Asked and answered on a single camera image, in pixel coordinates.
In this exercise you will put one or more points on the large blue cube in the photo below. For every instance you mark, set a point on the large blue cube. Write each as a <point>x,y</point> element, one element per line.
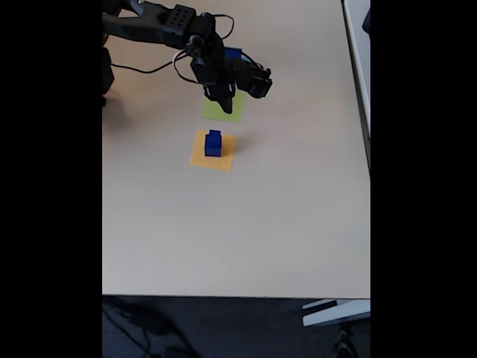
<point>233,53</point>

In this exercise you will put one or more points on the small blue cube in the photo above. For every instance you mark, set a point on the small blue cube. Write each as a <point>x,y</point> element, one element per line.
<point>215,136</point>

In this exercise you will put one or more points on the medium blue cube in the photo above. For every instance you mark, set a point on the medium blue cube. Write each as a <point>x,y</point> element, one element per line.
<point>213,149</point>

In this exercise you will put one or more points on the green paper square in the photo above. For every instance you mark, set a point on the green paper square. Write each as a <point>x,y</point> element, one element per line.
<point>212,110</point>

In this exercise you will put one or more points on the orange paper square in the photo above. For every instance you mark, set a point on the orange paper square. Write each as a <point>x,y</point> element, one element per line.
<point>227,162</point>

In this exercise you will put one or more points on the dark blue chair back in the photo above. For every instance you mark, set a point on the dark blue chair back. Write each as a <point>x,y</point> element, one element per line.
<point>367,20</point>

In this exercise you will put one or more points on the white table foot bar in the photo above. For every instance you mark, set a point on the white table foot bar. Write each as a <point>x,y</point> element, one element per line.
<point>335,313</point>

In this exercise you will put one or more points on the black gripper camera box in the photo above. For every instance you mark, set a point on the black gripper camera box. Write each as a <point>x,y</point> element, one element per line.
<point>259,85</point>

